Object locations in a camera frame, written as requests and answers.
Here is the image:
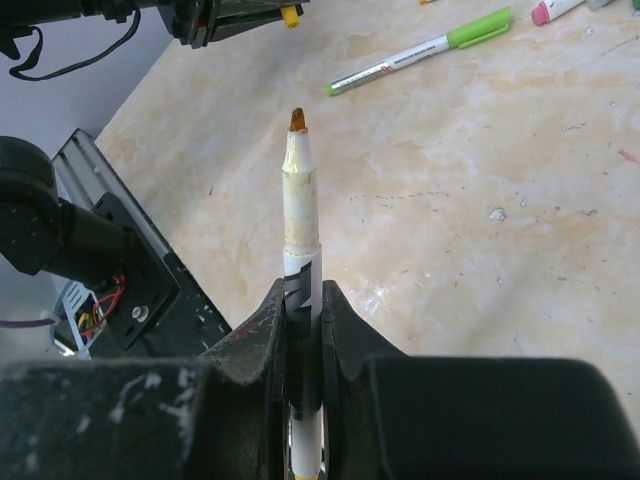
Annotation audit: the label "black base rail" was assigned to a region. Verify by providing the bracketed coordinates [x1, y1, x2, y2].
[89, 206, 231, 358]

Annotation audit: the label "yellow pen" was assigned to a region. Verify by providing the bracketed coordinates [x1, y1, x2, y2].
[281, 107, 323, 479]

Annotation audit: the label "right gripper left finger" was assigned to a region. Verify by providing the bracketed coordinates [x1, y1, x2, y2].
[199, 279, 288, 479]

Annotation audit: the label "aluminium frame rail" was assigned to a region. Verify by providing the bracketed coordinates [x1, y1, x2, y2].
[52, 129, 173, 260]

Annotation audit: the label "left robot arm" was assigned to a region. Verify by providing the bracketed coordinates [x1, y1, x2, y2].
[1, 1, 304, 284]

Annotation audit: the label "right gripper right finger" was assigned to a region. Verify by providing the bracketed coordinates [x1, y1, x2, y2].
[321, 280, 405, 479]

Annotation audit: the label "purple cap pen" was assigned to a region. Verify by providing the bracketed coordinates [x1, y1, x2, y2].
[585, 0, 613, 12]

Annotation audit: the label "light green cap pen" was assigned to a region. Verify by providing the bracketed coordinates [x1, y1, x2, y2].
[325, 7, 511, 97]

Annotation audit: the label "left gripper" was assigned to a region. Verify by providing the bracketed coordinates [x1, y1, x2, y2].
[159, 0, 306, 49]

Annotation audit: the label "yellow pen cap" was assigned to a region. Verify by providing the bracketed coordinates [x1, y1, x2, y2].
[280, 5, 300, 29]

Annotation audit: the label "pink cap pen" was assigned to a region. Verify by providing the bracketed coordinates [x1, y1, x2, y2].
[530, 0, 583, 26]

